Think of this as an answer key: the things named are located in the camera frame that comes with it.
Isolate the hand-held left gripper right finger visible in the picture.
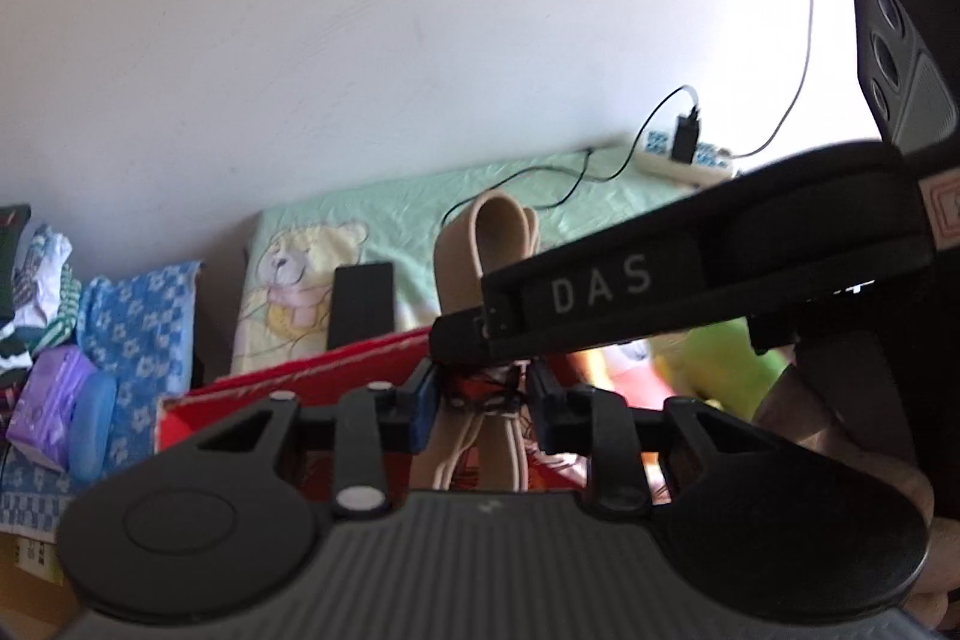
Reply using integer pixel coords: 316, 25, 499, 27
525, 361, 760, 518

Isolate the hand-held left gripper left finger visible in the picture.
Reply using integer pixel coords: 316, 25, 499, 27
193, 357, 440, 515

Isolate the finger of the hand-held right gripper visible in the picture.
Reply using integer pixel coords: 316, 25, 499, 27
430, 306, 490, 362

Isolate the red cardboard box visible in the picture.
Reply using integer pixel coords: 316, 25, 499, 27
155, 329, 680, 515

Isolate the person's right hand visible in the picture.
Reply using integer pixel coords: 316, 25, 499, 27
752, 340, 960, 630

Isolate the black phone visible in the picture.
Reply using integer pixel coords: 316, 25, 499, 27
328, 263, 396, 352

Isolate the white power strip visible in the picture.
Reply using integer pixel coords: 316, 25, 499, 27
636, 128, 741, 188

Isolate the black charger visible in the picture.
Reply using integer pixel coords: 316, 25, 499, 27
670, 111, 704, 166

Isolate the green bear print blanket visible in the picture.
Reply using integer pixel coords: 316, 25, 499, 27
229, 149, 745, 378

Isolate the green plush toy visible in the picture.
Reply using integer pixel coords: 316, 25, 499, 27
651, 317, 790, 422

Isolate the blue patterned towel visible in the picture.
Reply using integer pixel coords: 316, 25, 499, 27
0, 261, 203, 545

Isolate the purple packet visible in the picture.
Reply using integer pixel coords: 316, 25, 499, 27
6, 346, 98, 470

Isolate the green striped cloth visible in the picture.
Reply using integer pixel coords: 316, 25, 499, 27
0, 265, 82, 380

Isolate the white printed cloth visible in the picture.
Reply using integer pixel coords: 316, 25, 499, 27
13, 225, 73, 327

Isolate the brown cardboard box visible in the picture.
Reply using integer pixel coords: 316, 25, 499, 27
0, 530, 77, 620

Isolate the dark green cloth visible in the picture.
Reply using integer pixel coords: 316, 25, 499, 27
0, 205, 32, 315

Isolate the black charger cable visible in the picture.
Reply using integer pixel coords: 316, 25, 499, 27
441, 85, 704, 230

